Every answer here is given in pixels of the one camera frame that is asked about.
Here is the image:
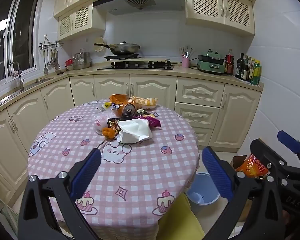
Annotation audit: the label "black gas stove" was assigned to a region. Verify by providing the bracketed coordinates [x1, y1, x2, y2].
[97, 55, 175, 71]

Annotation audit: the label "metal utensil rack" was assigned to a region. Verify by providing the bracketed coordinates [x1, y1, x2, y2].
[39, 35, 64, 50]

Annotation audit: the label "steel stock pot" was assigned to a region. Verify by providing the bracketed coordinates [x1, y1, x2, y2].
[72, 49, 92, 70]

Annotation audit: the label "blue plastic trash bin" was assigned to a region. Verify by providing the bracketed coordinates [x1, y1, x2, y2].
[186, 173, 220, 214]

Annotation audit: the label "dark green glass bottle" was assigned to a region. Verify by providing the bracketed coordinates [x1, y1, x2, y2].
[241, 55, 250, 81]

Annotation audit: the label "orange peel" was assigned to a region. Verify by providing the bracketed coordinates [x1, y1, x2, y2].
[102, 127, 116, 140]

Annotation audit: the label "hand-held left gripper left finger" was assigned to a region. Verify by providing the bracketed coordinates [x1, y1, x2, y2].
[18, 148, 102, 240]

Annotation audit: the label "cream colander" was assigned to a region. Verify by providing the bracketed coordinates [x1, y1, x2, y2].
[94, 37, 105, 53]

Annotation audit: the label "steel faucet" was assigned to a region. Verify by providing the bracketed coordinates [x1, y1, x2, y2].
[8, 62, 25, 92]

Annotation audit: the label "cream cabinet drawer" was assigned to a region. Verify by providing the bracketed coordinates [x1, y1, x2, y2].
[176, 78, 225, 108]
[190, 127, 214, 147]
[174, 102, 220, 129]

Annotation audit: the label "green plastic bottle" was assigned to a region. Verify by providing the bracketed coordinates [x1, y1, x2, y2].
[251, 60, 262, 86]

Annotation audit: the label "orange snack bag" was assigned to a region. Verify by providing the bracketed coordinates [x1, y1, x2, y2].
[109, 94, 129, 105]

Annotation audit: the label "orange rice bag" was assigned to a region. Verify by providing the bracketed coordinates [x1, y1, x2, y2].
[236, 154, 270, 180]

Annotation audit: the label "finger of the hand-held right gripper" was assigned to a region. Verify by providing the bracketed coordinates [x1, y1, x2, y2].
[250, 138, 290, 183]
[277, 130, 300, 167]

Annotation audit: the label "yellow chip bag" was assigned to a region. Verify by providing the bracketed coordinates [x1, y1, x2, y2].
[129, 96, 158, 110]

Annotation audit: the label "black snack packet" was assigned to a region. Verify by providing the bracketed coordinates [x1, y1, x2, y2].
[107, 117, 122, 133]

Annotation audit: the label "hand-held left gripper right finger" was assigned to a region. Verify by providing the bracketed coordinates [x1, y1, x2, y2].
[202, 146, 284, 240]

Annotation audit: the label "purple snack wrapper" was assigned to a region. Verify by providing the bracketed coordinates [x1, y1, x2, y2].
[134, 114, 162, 128]

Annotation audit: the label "sliding window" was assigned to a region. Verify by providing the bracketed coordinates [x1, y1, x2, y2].
[0, 0, 42, 85]

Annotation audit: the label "white tissue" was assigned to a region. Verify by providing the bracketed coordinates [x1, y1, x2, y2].
[116, 119, 153, 144]

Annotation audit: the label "bundle of chopsticks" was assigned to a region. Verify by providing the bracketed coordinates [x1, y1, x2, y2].
[180, 46, 195, 58]

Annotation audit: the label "yellow-cap bottle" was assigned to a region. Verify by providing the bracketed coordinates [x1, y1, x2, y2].
[247, 57, 255, 83]

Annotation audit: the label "dark red-label sauce bottle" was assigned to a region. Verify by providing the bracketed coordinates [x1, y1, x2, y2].
[224, 49, 235, 76]

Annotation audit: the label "person's yellow pants leg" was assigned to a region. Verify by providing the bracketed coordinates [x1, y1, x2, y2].
[156, 192, 205, 240]

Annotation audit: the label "steel wok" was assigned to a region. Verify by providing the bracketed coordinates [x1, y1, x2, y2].
[94, 41, 141, 55]

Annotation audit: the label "cream base cabinets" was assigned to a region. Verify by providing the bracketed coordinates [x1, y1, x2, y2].
[0, 74, 264, 205]

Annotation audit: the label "orange soda can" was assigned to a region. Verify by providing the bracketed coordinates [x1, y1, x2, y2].
[114, 101, 137, 118]

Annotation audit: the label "green electric cooker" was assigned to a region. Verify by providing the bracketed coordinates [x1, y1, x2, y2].
[196, 49, 227, 75]

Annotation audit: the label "clear plastic bag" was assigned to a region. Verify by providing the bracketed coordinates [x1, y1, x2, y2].
[94, 110, 120, 135]

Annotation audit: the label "cream lattice wall cabinet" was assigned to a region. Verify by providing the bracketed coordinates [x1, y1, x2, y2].
[57, 4, 106, 41]
[185, 0, 256, 36]

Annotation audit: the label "brown cardboard box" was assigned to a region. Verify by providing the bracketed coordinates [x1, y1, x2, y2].
[230, 155, 253, 222]

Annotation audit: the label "steel spatula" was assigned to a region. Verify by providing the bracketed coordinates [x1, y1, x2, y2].
[43, 50, 49, 75]

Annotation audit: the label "pink checkered tablecloth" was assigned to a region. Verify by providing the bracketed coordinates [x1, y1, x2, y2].
[27, 99, 200, 240]

